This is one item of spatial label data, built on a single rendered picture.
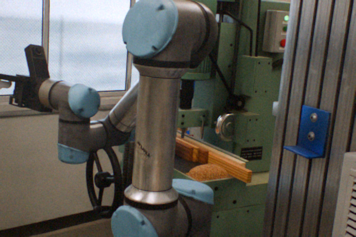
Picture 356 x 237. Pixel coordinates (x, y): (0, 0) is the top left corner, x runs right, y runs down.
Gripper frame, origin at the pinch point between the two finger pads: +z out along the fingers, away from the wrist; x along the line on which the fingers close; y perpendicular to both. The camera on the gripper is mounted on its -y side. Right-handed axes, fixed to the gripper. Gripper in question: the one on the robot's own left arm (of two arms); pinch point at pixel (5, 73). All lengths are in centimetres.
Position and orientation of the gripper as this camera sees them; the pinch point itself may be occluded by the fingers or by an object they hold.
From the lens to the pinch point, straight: 145.3
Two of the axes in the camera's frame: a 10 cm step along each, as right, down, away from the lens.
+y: -1.6, 9.8, 1.0
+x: 6.1, 0.2, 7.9
